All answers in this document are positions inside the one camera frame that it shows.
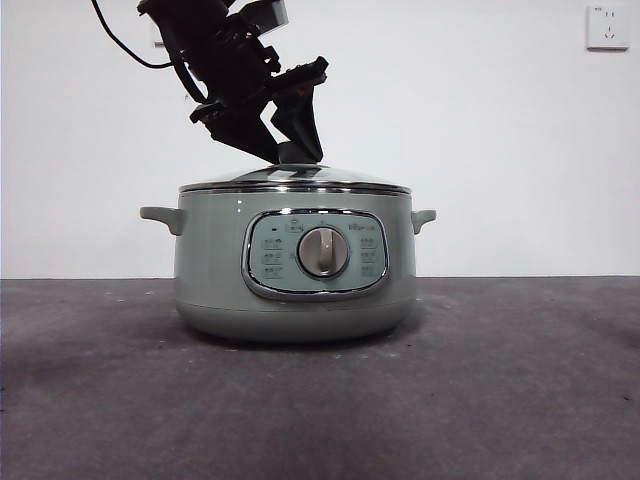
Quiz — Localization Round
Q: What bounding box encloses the sage green electric pot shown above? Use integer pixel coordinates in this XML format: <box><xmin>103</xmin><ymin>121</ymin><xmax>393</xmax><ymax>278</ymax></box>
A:
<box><xmin>139</xmin><ymin>188</ymin><xmax>439</xmax><ymax>344</ymax></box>

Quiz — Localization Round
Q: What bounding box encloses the glass lid with green knob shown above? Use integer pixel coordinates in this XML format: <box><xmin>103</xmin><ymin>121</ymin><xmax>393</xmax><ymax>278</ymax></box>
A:
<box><xmin>178</xmin><ymin>142</ymin><xmax>410</xmax><ymax>195</ymax></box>

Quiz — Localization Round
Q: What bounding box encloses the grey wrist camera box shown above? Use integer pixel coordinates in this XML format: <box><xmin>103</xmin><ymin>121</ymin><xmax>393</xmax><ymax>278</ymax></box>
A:
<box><xmin>234</xmin><ymin>0</ymin><xmax>290</xmax><ymax>32</ymax></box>

